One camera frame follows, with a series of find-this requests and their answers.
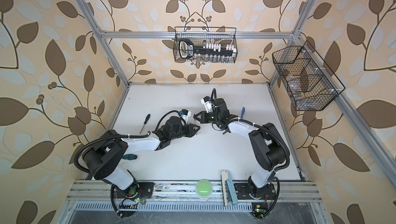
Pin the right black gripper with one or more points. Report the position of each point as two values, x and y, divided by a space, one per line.
203 120

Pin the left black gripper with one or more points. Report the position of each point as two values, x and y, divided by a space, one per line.
191 129

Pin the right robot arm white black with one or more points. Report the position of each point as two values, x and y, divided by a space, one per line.
270 150

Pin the black wire basket right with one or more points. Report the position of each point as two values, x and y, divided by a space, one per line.
309 81

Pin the blue pen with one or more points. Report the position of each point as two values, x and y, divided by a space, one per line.
242 112

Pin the black bit set case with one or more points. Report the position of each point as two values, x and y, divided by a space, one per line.
188 49

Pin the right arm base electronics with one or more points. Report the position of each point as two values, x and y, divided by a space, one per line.
267 197

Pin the aluminium frame rails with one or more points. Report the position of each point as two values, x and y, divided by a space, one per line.
357 38

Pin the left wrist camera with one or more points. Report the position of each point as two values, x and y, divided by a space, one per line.
185 115

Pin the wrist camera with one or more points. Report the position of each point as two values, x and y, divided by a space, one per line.
185 115
208 104

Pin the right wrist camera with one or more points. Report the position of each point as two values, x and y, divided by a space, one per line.
208 104

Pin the grey teal tool holder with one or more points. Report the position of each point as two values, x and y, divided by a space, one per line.
228 189

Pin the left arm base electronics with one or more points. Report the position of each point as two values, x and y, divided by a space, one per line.
125 202

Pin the green handled screwdriver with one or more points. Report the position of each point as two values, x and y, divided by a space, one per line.
130 157

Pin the black handled screwdriver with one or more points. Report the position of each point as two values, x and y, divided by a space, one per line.
145 122

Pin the black wire basket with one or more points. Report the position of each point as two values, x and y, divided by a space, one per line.
223 35
309 81

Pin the black wire basket back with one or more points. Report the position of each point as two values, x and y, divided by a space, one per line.
223 35

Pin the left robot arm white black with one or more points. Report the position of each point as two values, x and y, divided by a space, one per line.
101 157

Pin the green round button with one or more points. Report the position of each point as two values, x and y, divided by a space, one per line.
203 189

